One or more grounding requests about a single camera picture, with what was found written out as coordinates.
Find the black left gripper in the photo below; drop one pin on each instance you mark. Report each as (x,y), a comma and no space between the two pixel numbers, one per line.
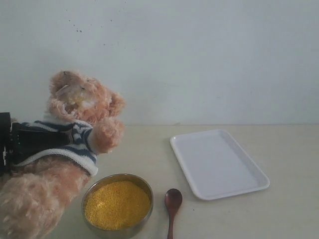
(18,142)

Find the tan teddy bear striped sweater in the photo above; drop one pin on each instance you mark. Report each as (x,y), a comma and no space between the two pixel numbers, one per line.
(35,194)

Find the dark wooden spoon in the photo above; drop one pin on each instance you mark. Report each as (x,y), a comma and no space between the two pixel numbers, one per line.
(173,201)

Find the steel bowl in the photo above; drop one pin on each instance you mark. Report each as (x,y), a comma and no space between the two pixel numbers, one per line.
(126,233)

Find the yellow millet grains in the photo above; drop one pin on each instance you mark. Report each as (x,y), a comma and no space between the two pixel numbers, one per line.
(117,206)

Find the white plastic tray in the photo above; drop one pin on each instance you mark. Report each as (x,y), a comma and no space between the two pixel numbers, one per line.
(216,166)

